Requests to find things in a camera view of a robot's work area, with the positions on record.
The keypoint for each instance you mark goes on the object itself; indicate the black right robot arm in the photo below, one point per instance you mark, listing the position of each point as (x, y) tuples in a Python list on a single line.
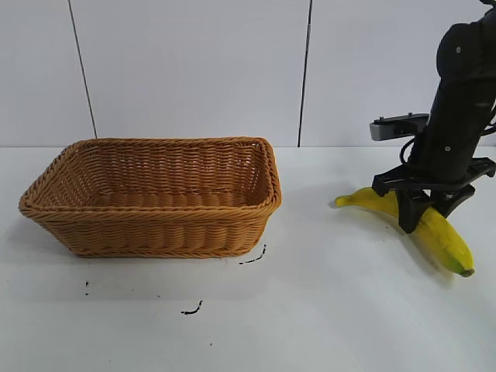
[(465, 42)]

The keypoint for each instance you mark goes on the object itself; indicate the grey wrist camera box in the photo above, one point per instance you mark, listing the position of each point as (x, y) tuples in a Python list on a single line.
[(391, 128)]

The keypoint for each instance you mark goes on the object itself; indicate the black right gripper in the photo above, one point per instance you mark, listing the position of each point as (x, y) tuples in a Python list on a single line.
[(449, 135)]

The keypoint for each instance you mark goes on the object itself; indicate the yellow banana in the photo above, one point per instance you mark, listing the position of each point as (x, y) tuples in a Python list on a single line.
[(445, 236)]

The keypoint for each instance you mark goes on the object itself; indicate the brown woven wicker basket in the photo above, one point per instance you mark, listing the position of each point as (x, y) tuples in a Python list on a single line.
[(155, 232)]

